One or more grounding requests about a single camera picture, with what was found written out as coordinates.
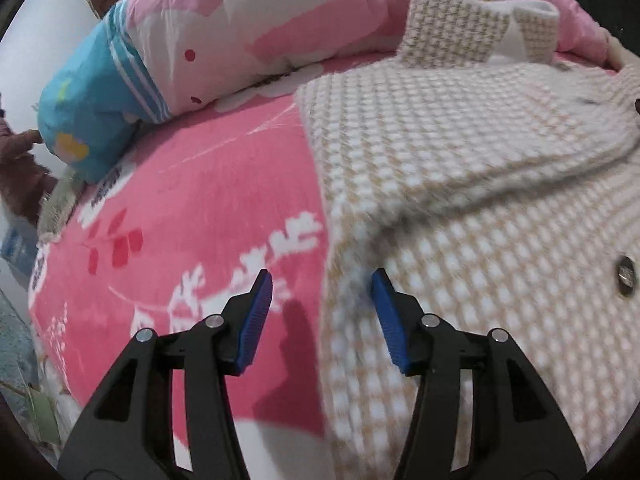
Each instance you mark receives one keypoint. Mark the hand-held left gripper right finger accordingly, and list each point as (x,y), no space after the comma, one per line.
(389,321)

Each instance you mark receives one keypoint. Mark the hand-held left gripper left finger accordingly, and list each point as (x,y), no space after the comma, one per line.
(256,321)

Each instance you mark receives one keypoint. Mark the beige white checkered coat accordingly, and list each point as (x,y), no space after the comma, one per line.
(450,160)

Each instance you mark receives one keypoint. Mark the pink floral blanket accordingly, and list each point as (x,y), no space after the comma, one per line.
(200,185)

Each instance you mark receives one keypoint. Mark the grey-green fuzzy cloth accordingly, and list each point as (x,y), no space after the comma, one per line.
(57,205)

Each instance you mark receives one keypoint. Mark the grey patterned bed sheet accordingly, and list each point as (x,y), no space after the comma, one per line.
(25,360)

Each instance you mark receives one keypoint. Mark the blue packet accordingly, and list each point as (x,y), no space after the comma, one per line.
(15,250)

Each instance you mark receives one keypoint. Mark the brown fuzzy cloth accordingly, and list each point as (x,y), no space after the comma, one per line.
(20,175)

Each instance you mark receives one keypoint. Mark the pink and blue quilt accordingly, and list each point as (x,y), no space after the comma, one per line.
(225,25)

